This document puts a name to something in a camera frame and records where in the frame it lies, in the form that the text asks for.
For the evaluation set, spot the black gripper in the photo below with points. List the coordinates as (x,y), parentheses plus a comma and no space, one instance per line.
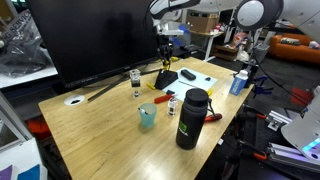
(165,41)

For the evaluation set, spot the small clear cap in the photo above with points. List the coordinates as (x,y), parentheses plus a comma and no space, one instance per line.
(136,94)

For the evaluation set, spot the cardboard box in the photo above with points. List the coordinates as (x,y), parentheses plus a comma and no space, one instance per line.
(201,23)

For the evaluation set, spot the aluminium bracket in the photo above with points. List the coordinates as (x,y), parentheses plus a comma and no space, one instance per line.
(276,120)

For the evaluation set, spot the aluminium rail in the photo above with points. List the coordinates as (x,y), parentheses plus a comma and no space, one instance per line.
(290,156)

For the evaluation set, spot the blue and white book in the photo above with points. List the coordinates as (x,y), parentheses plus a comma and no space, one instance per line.
(32,172)

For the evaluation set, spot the orange object under table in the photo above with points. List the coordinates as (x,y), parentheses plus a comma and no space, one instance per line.
(38,129)

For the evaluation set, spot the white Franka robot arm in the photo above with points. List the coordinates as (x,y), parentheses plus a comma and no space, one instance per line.
(258,13)

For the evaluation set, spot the short red screwdriver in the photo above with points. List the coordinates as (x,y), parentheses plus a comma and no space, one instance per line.
(163,98)

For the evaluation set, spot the white side table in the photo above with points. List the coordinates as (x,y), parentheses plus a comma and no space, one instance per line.
(206,34)

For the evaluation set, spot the small black object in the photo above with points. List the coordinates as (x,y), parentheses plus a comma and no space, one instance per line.
(208,79)

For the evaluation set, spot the white paper mat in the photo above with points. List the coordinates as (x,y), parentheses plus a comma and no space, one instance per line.
(200,83)

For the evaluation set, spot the small yellow object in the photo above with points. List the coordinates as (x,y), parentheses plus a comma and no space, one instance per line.
(209,92)

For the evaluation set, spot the thin black rod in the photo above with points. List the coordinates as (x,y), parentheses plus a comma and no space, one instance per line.
(188,84)

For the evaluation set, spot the grey plastic bag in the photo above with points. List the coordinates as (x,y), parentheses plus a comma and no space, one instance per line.
(23,50)

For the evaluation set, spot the black water bottle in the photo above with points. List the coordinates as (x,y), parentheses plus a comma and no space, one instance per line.
(191,120)

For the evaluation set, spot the red floor object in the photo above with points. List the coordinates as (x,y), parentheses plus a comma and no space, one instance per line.
(298,95)

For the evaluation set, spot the black rectangular block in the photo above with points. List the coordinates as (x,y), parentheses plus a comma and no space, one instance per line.
(188,74)

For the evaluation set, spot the black monitor stand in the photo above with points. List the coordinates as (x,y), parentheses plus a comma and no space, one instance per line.
(110,87)

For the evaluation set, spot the small silver stick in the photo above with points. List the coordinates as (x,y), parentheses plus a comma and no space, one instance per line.
(143,111)

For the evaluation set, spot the long red screwdriver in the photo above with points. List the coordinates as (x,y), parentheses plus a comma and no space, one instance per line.
(213,117)

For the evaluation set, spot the large black monitor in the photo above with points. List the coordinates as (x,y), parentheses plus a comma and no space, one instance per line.
(93,36)

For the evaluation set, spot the aluminium extrusion frame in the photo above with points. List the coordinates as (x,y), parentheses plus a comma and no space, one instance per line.
(13,116)

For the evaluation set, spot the black tool holder block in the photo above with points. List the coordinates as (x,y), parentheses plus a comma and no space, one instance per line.
(165,79)

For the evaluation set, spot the blue clamp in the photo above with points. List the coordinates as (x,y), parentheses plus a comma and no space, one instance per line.
(260,89)

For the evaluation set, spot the orange sofa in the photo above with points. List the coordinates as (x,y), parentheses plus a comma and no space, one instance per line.
(293,51)

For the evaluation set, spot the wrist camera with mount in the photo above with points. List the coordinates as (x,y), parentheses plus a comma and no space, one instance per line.
(170,29)

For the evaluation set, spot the small black square pad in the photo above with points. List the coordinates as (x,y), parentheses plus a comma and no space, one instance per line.
(170,92)

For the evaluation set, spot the white table grommet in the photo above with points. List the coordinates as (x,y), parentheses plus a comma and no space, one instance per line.
(68,101)

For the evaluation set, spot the teal plastic cup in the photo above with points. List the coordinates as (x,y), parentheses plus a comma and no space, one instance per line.
(147,117)

